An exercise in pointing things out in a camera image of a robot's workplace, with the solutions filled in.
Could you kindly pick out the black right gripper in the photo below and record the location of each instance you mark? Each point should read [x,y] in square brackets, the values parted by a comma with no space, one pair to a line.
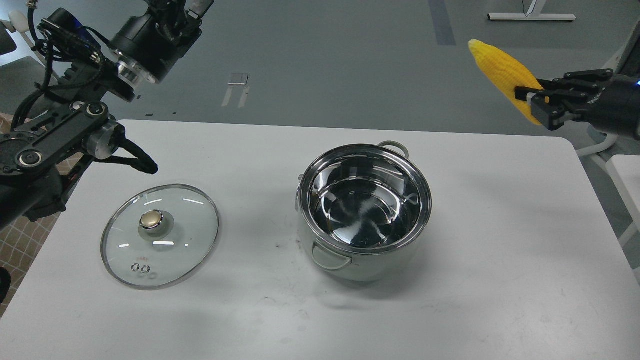
[614,108]

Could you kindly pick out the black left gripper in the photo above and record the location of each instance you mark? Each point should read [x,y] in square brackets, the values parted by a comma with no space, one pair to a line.
[149,46]

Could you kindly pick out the yellow corn cob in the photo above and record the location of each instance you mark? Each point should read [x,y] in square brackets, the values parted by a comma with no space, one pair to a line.
[506,73]

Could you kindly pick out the glass pot lid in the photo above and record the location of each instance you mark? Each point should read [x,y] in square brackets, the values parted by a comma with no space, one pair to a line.
[160,236]

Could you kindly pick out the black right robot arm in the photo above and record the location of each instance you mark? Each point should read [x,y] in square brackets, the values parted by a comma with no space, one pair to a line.
[607,101]

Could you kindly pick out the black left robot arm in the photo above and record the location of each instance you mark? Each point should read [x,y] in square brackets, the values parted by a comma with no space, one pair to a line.
[63,127]

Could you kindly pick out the stainless steel pot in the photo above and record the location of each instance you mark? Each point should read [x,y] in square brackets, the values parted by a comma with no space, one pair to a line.
[362,209]

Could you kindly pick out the silver floor socket plate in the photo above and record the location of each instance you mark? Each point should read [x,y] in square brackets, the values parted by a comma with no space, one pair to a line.
[238,79]

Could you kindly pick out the white desk leg base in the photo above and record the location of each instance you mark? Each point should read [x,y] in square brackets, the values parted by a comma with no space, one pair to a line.
[534,13]

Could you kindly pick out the grey office chair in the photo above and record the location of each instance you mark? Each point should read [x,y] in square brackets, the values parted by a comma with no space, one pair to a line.
[16,41]

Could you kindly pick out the beige checkered cloth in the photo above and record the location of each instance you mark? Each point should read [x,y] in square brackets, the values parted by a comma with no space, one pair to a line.
[20,243]

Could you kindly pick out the white chair frame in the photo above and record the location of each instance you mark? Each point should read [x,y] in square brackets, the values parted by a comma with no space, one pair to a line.
[626,62]

